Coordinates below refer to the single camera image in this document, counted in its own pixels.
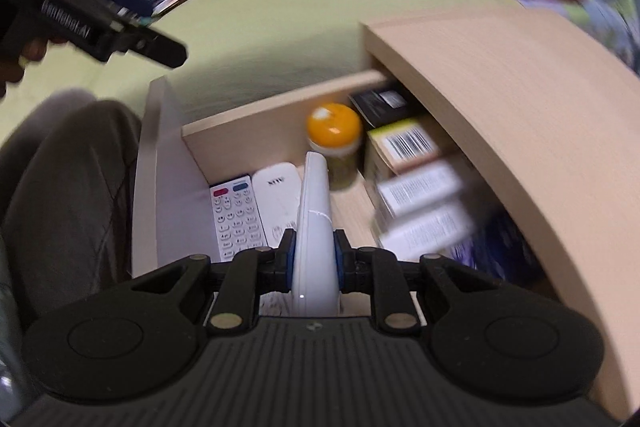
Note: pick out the left hand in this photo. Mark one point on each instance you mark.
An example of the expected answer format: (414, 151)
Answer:
(12, 66)

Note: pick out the black small box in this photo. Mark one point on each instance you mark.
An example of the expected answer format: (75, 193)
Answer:
(378, 107)

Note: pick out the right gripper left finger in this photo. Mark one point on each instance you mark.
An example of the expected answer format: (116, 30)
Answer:
(251, 274)

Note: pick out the white flat remote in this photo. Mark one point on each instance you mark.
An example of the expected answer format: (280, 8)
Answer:
(277, 190)

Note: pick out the yellow lid jar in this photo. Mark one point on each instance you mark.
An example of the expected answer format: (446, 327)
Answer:
(334, 130)

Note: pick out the white AUX remote control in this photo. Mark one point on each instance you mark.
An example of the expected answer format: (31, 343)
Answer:
(314, 287)

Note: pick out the white text box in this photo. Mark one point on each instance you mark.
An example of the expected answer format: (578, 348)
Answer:
(431, 232)
(401, 197)

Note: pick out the wooden drawer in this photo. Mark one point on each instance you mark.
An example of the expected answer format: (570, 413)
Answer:
(179, 160)

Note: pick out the barcode cardboard box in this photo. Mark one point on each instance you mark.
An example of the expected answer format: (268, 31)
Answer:
(402, 146)

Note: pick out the white remote coloured buttons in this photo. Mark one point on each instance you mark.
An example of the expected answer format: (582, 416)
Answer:
(237, 223)

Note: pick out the dark trouser leg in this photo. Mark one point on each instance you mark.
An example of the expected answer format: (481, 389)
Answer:
(67, 188)

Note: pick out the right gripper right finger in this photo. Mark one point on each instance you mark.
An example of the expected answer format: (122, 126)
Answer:
(376, 272)

